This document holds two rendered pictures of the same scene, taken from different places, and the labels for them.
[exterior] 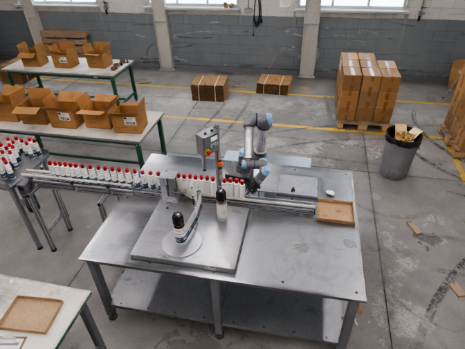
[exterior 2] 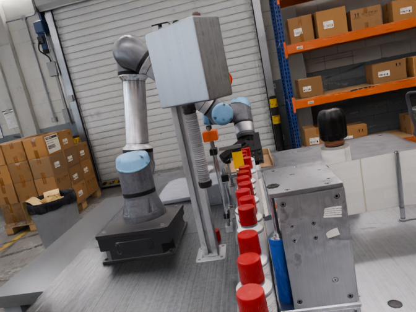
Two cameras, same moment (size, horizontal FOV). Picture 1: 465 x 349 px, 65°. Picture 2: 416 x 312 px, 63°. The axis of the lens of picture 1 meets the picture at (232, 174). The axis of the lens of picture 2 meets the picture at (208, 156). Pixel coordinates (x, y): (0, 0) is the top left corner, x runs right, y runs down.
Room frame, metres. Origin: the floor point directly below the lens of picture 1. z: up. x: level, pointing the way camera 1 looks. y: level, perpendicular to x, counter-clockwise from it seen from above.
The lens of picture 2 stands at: (2.69, 1.08, 1.32)
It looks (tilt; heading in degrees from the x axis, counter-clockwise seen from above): 11 degrees down; 265
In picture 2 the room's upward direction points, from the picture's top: 12 degrees counter-clockwise
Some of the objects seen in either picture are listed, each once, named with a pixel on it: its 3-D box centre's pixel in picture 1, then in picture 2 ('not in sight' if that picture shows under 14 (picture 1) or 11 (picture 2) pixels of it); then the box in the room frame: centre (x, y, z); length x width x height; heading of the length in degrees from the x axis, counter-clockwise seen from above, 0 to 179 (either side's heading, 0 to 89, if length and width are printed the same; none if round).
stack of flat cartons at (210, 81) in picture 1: (210, 87); not in sight; (6.74, 0.38, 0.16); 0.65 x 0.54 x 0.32; 81
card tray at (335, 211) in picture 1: (335, 210); (249, 160); (2.29, -0.86, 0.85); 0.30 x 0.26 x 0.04; 77
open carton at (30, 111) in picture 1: (34, 108); not in sight; (4.32, 2.51, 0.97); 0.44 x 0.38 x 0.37; 171
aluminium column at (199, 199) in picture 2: (218, 160); (188, 146); (2.66, 0.12, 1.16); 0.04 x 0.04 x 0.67; 77
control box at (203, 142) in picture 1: (207, 142); (189, 64); (2.62, 0.20, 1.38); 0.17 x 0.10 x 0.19; 133
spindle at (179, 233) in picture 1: (179, 228); not in sight; (1.96, 0.41, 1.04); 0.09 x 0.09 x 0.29
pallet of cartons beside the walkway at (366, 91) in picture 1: (363, 89); not in sight; (5.73, -2.26, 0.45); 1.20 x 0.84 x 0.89; 168
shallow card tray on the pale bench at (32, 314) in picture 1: (30, 314); not in sight; (1.43, 1.36, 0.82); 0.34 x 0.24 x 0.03; 82
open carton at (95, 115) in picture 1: (100, 110); not in sight; (4.19, 1.62, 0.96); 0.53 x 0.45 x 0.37; 168
